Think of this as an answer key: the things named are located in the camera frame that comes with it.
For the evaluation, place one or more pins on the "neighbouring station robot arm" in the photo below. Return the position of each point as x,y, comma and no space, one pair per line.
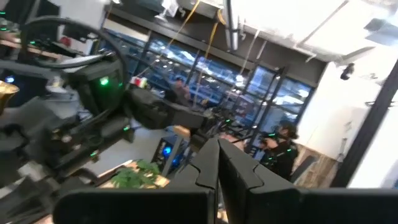
227,124

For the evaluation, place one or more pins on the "black wall security camera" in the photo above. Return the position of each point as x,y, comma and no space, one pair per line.
346,71

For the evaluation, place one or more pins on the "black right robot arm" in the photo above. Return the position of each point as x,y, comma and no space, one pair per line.
161,112

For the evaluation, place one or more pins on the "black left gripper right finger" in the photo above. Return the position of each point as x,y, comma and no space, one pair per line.
280,205

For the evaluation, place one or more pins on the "computer tower with blue lights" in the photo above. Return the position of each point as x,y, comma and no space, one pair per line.
166,152

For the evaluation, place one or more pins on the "black aluminium rig frame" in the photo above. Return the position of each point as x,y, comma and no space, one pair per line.
366,133

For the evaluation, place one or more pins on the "tall brass candlestick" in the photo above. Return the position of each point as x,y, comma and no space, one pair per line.
6,93

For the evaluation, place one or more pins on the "wooden crate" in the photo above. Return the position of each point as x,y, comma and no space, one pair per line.
314,171

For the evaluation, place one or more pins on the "red white sign on stand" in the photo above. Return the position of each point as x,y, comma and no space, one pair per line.
138,82

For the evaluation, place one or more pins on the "green potted plant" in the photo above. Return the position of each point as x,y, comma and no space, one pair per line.
133,179

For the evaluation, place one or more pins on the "person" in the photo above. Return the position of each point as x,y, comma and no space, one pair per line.
281,158
182,93

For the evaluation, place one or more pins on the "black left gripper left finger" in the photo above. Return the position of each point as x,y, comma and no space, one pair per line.
155,205

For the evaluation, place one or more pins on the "wooden workstation desk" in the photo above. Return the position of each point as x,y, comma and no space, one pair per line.
182,130

